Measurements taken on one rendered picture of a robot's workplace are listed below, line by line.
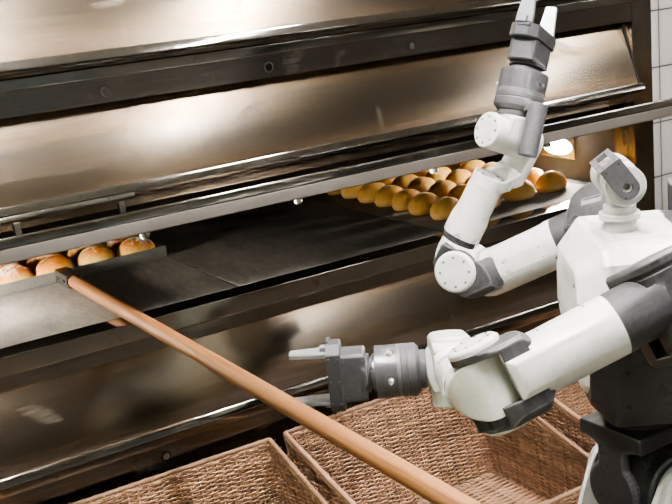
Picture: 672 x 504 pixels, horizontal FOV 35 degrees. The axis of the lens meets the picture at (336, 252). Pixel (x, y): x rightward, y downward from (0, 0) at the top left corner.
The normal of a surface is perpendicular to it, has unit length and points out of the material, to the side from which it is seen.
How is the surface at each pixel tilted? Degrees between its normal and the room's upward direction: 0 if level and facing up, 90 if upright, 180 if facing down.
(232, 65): 90
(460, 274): 82
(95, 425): 70
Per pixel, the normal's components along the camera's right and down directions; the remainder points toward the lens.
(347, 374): -0.04, 0.27
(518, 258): -0.36, 0.15
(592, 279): -0.74, 0.16
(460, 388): -0.62, 0.34
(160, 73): 0.52, 0.17
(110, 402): 0.46, -0.17
